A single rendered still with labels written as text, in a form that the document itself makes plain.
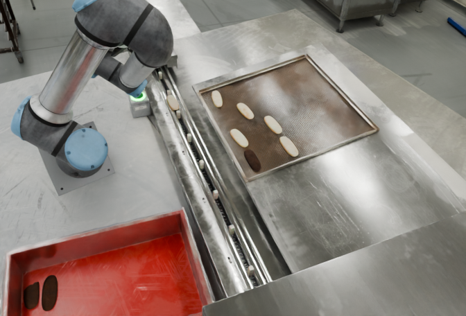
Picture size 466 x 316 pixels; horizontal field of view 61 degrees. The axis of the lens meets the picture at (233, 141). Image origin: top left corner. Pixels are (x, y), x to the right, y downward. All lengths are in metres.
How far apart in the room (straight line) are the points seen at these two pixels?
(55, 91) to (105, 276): 0.51
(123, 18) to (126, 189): 0.61
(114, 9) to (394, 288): 0.77
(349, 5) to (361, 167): 2.82
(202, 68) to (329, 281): 1.40
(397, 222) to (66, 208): 0.99
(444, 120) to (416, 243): 1.20
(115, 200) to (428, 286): 0.96
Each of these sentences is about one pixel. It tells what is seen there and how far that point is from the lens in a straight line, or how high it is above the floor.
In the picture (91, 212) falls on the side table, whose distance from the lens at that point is 1.34.
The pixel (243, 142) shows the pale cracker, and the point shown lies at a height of 0.91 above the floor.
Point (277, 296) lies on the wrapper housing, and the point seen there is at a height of 1.30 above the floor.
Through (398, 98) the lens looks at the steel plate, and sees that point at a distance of 1.93.
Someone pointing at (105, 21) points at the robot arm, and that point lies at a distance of 0.98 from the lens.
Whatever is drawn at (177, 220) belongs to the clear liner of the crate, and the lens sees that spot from 1.18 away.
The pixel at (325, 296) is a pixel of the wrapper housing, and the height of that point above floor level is 1.30.
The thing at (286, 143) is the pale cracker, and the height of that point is 0.93.
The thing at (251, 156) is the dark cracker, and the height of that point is 0.91.
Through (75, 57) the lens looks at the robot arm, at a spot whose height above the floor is 1.32.
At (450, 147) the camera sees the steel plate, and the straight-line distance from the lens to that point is 1.77.
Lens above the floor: 1.86
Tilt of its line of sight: 43 degrees down
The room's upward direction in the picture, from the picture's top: 4 degrees clockwise
